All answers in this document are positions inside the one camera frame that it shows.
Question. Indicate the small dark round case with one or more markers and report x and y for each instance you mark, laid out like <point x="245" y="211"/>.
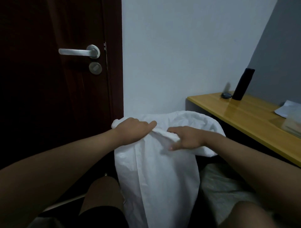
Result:
<point x="226" y="95"/>

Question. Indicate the person's left forearm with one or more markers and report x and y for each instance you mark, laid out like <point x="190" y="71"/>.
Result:
<point x="51" y="173"/>

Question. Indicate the black shorts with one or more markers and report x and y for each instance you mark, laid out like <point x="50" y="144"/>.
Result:
<point x="101" y="219"/>

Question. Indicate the yellow wooden desk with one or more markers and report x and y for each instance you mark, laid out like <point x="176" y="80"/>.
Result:
<point x="254" y="117"/>

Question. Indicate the person's right leg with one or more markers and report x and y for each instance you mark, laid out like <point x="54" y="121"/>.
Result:
<point x="247" y="216"/>

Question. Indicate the person's left hand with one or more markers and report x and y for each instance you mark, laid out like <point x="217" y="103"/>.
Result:
<point x="132" y="131"/>

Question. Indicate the silver thumb-turn lock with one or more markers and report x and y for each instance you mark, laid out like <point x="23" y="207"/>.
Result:
<point x="95" y="68"/>

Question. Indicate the black cylindrical bottle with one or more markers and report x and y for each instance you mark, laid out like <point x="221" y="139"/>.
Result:
<point x="243" y="84"/>

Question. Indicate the white bag with red print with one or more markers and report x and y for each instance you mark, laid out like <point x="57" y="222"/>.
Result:
<point x="162" y="178"/>

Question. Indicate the person's right hand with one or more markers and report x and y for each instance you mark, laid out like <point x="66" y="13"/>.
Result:
<point x="189" y="138"/>

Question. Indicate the person's leg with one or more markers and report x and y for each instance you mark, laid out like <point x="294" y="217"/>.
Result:
<point x="102" y="192"/>
<point x="247" y="216"/>

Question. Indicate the person's left leg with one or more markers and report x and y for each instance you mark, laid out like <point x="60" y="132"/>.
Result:
<point x="102" y="192"/>

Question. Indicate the silver door latch plate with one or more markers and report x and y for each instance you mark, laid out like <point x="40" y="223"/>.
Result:
<point x="106" y="56"/>

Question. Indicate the white tissue sheet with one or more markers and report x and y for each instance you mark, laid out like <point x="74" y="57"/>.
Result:
<point x="288" y="109"/>

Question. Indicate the green woven sack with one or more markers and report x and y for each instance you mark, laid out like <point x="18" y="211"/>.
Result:
<point x="44" y="223"/>

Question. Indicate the grey woven sack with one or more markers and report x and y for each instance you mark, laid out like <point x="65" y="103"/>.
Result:
<point x="221" y="188"/>

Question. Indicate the dark brown wooden door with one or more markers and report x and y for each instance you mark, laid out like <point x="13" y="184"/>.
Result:
<point x="114" y="58"/>

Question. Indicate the person's right forearm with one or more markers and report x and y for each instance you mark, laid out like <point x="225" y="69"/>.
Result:
<point x="261" y="169"/>

